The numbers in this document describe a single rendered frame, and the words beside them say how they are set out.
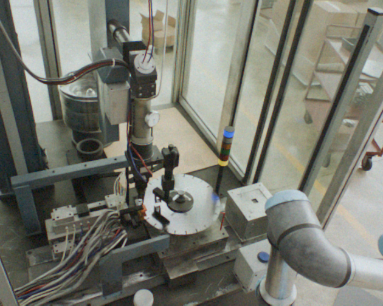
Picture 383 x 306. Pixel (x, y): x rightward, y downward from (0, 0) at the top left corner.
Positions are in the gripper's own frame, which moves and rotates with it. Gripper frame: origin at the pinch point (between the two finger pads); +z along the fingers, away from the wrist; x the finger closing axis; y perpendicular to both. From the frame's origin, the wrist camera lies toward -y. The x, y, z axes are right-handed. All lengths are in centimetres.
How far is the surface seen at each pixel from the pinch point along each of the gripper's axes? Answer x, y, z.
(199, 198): 4, -74, -4
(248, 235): 11, -50, 12
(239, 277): -9.9, -47.0, 13.2
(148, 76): -16, -87, -63
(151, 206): -10, -88, -4
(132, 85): -17, -92, -59
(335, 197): 12.1, -25.8, -23.8
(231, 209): 16, -62, 7
